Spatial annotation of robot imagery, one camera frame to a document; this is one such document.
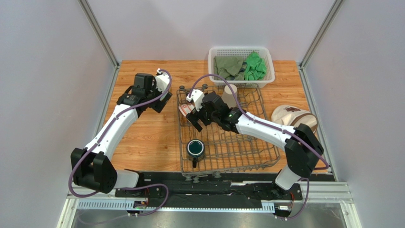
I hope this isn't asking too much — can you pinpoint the aluminium frame post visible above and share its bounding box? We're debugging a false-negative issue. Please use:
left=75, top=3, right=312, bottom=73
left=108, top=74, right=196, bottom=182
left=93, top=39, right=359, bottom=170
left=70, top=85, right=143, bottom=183
left=299, top=0, right=345, bottom=69
left=78, top=0, right=120, bottom=68

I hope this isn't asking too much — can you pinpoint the aluminium frame post right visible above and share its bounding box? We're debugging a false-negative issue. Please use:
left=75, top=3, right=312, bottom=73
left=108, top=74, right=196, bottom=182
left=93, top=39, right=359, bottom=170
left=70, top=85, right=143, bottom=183
left=299, top=0, right=345, bottom=69

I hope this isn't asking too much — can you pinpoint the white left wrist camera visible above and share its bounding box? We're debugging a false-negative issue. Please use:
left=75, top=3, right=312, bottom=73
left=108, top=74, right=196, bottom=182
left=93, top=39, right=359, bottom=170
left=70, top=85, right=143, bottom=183
left=155, top=68, right=171, bottom=95

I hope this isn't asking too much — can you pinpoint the bright green cloth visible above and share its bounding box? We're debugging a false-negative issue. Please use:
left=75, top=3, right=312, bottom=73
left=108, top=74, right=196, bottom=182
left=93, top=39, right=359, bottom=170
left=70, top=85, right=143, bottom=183
left=244, top=52, right=267, bottom=81

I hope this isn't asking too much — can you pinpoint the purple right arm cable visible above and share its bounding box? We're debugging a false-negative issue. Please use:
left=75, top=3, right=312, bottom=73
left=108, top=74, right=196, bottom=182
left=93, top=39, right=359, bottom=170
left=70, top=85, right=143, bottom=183
left=189, top=74, right=330, bottom=221

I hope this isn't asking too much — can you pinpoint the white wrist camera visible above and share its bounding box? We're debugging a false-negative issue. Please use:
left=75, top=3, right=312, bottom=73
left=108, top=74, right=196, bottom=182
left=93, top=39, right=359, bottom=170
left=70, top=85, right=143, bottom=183
left=186, top=89, right=205, bottom=111
left=155, top=68, right=171, bottom=95

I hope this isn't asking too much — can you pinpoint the beige plastic cup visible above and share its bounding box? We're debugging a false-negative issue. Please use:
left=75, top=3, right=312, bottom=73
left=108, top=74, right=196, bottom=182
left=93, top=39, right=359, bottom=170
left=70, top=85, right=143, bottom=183
left=222, top=84, right=237, bottom=108

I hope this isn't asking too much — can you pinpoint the white plastic basket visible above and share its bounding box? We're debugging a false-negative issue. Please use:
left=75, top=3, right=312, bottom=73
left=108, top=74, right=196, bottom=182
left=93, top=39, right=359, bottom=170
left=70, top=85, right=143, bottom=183
left=208, top=47, right=275, bottom=88

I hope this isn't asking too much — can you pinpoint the aluminium frame post left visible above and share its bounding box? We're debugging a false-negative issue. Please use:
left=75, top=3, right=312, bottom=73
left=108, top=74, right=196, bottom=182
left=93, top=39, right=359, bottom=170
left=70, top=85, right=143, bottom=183
left=78, top=0, right=120, bottom=68

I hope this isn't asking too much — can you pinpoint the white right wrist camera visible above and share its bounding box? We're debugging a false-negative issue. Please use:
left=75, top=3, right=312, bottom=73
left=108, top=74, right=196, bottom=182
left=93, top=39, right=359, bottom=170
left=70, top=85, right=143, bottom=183
left=186, top=89, right=205, bottom=111

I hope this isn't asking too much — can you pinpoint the olive green cloth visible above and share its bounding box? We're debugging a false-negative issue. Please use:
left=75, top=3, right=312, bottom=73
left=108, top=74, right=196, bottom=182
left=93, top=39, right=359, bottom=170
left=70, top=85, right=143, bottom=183
left=213, top=56, right=246, bottom=81

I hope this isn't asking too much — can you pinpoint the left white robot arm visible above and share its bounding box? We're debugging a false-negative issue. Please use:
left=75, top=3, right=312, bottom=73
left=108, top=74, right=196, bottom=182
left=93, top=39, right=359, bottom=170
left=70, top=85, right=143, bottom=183
left=68, top=69, right=173, bottom=198

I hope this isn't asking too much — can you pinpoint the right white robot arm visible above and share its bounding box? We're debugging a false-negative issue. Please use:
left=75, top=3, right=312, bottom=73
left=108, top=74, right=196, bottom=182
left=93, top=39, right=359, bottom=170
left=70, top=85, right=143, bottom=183
left=186, top=89, right=324, bottom=190

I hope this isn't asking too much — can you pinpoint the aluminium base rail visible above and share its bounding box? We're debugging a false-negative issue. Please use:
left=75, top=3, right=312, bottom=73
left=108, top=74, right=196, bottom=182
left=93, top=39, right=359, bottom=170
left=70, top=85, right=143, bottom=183
left=57, top=179, right=362, bottom=228

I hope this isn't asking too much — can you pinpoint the dark green mug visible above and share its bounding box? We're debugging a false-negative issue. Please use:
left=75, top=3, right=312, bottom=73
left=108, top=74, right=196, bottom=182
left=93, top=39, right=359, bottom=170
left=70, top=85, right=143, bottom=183
left=186, top=139, right=206, bottom=168

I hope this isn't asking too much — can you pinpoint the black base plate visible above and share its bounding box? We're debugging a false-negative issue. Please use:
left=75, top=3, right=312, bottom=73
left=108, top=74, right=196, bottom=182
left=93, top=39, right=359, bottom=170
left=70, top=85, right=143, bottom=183
left=110, top=172, right=307, bottom=209

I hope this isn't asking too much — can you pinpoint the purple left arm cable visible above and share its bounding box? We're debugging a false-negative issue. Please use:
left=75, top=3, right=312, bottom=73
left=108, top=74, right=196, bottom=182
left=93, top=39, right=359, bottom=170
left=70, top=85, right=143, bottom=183
left=68, top=68, right=173, bottom=217

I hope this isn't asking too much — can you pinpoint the red patterned white bowl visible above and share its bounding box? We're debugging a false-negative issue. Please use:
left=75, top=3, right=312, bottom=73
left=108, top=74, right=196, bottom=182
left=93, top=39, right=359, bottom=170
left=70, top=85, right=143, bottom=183
left=178, top=104, right=195, bottom=117

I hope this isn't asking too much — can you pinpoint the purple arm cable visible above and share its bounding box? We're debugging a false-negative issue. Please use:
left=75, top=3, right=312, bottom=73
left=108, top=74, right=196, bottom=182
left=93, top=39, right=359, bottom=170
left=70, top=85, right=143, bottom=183
left=189, top=74, right=330, bottom=221
left=68, top=68, right=173, bottom=217

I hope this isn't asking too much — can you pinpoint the grey wire dish rack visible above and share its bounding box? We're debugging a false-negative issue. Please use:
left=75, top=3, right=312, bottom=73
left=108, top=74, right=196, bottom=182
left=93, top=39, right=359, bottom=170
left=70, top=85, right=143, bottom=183
left=176, top=84, right=281, bottom=183

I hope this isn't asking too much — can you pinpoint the cream brown cap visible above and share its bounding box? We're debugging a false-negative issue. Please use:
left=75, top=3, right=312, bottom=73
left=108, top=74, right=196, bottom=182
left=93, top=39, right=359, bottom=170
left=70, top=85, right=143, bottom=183
left=271, top=105, right=318, bottom=133

